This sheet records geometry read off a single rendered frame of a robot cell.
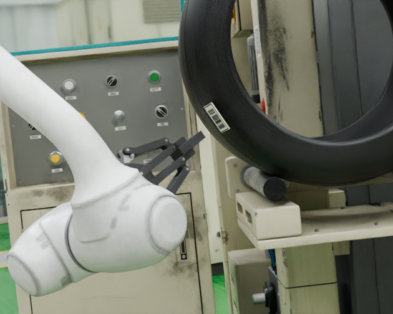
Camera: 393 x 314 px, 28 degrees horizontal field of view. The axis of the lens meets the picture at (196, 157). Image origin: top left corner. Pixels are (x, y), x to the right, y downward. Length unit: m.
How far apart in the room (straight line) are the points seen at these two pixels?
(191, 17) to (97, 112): 0.80
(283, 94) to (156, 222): 0.94
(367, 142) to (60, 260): 0.65
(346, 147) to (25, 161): 1.06
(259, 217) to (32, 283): 0.53
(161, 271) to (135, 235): 1.22
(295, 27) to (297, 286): 0.62
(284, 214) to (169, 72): 0.84
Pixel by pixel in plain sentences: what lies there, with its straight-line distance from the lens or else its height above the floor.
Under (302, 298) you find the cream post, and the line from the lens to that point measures 1.93.
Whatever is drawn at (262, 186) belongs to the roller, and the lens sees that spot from 1.51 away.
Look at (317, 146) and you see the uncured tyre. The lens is 1.48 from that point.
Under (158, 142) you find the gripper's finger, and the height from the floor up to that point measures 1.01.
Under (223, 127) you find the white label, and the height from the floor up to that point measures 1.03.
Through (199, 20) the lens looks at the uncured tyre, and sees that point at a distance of 1.48.
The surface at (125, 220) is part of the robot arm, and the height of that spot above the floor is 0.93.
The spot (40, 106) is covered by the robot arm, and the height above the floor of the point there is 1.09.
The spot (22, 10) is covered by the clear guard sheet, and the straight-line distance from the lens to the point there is 2.26.
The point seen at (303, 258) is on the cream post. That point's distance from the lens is 1.91.
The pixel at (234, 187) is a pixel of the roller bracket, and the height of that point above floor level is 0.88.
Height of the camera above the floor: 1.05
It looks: 3 degrees down
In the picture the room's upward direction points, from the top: 6 degrees counter-clockwise
